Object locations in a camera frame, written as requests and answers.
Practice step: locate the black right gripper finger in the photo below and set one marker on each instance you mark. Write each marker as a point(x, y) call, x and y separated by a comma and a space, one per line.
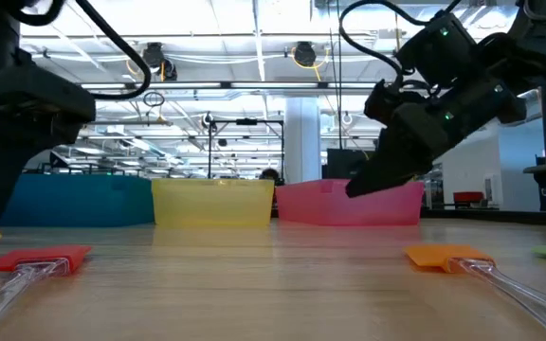
point(372, 188)
point(401, 161)

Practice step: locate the black background monitor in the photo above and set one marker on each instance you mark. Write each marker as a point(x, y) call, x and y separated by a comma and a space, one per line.
point(344, 163)

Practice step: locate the pink plastic bin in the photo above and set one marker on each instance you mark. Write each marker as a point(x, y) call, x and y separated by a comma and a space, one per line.
point(320, 208)

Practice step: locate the white building column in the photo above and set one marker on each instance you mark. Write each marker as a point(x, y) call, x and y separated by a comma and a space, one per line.
point(303, 137)

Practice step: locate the blue plastic bin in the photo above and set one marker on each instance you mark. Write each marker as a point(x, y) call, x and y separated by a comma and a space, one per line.
point(88, 201)

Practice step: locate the person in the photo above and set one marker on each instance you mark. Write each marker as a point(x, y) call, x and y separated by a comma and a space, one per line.
point(270, 174)

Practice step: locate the yellow plastic bin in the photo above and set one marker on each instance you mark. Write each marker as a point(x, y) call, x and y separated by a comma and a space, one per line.
point(211, 203)

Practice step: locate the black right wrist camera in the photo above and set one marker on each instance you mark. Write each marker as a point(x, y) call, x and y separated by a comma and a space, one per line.
point(439, 52)

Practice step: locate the black background frame stand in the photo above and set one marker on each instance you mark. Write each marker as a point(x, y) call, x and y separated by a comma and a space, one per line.
point(210, 156)

